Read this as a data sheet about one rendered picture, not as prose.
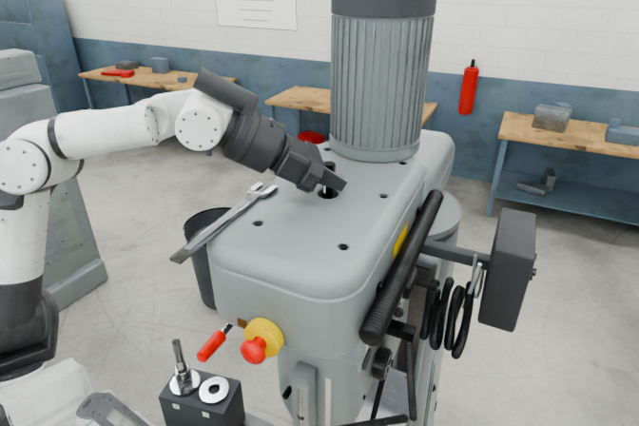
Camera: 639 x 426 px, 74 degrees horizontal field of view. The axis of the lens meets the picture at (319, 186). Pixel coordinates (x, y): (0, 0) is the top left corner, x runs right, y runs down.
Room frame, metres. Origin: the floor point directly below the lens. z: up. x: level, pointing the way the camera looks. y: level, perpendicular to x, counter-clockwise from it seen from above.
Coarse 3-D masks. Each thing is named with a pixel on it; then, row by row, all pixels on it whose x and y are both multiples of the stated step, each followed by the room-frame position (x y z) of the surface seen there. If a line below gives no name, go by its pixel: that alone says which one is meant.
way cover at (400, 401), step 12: (396, 372) 0.94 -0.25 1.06; (372, 384) 0.94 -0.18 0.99; (384, 384) 0.93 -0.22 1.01; (396, 384) 0.92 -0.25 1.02; (372, 396) 0.93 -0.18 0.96; (384, 396) 0.92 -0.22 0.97; (396, 396) 0.91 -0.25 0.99; (372, 408) 0.90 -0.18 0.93; (384, 408) 0.90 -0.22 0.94; (396, 408) 0.89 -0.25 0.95; (408, 408) 0.88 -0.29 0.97; (360, 420) 0.88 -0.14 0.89
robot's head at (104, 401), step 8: (104, 392) 0.42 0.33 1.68; (112, 392) 0.42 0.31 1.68; (88, 400) 0.41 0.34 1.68; (96, 400) 0.39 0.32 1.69; (104, 400) 0.39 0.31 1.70; (112, 400) 0.39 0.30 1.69; (80, 408) 0.39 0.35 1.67; (88, 408) 0.39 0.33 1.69; (96, 408) 0.38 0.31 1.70; (104, 408) 0.38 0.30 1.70; (112, 408) 0.38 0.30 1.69; (120, 408) 0.39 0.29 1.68; (128, 408) 0.40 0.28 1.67; (80, 416) 0.38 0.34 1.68; (88, 416) 0.37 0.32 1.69; (96, 416) 0.37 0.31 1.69; (104, 416) 0.37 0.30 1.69; (128, 416) 0.39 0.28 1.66; (136, 416) 0.39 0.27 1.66; (80, 424) 0.37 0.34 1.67; (88, 424) 0.37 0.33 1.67; (104, 424) 0.37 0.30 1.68; (112, 424) 0.37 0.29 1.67; (136, 424) 0.39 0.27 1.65; (144, 424) 0.39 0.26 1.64
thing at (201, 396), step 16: (176, 384) 0.86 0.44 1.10; (192, 384) 0.86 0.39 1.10; (208, 384) 0.86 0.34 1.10; (224, 384) 0.86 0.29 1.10; (240, 384) 0.88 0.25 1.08; (160, 400) 0.83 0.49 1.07; (176, 400) 0.82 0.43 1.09; (192, 400) 0.82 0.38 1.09; (208, 400) 0.81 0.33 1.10; (224, 400) 0.82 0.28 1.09; (240, 400) 0.87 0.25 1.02; (176, 416) 0.82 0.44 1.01; (192, 416) 0.80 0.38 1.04; (208, 416) 0.78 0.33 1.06; (224, 416) 0.78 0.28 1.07; (240, 416) 0.85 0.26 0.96
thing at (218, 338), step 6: (228, 324) 0.52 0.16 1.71; (216, 330) 0.51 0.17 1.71; (222, 330) 0.51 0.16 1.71; (228, 330) 0.52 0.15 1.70; (216, 336) 0.50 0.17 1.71; (222, 336) 0.50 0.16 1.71; (210, 342) 0.48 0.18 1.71; (216, 342) 0.48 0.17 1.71; (222, 342) 0.49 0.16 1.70; (204, 348) 0.47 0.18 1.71; (210, 348) 0.47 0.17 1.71; (216, 348) 0.48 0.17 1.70; (198, 354) 0.46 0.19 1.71; (204, 354) 0.46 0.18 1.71; (210, 354) 0.47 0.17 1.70; (204, 360) 0.46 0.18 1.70
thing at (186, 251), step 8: (256, 184) 0.67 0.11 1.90; (248, 192) 0.65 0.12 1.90; (256, 192) 0.65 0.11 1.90; (264, 192) 0.65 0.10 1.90; (272, 192) 0.65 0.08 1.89; (248, 200) 0.62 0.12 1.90; (256, 200) 0.62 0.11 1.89; (232, 208) 0.59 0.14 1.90; (240, 208) 0.59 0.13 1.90; (224, 216) 0.57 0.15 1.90; (232, 216) 0.57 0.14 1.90; (216, 224) 0.54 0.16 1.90; (224, 224) 0.54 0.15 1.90; (208, 232) 0.52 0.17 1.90; (216, 232) 0.52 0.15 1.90; (192, 240) 0.50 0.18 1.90; (200, 240) 0.50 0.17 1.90; (208, 240) 0.51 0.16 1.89; (184, 248) 0.48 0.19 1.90; (192, 248) 0.48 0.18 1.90; (176, 256) 0.46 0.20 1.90; (184, 256) 0.46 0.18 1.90
